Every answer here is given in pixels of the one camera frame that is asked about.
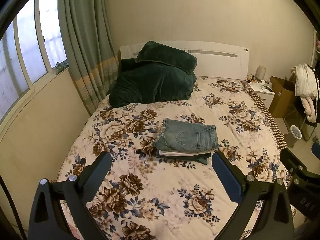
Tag dark green velvet blanket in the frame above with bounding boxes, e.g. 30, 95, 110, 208
109, 41, 197, 108

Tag dark green folded pants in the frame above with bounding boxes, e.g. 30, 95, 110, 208
157, 153, 211, 165

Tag window with white frame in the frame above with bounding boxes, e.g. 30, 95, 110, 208
1, 0, 68, 122

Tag grey waste bin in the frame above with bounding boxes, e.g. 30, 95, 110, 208
285, 125, 302, 148

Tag brown cardboard box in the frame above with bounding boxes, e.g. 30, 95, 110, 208
268, 76, 296, 118

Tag white folded pants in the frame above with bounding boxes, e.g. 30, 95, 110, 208
158, 150, 211, 157

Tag small table lamp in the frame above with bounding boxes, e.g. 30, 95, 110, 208
255, 66, 266, 81

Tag white bed headboard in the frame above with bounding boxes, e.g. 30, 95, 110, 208
120, 40, 250, 81

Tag chair with clothes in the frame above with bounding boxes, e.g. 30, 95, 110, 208
284, 65, 319, 141

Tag white wardrobe shelf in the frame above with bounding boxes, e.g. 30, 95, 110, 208
310, 30, 320, 68

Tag white puffer jacket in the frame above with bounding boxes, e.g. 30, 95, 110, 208
290, 63, 318, 98

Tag green curtain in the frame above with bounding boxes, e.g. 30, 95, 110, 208
57, 0, 119, 114

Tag white nightstand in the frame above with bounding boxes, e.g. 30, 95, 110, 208
247, 77, 275, 109

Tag blue denim shorts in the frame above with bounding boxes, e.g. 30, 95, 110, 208
154, 118, 219, 153

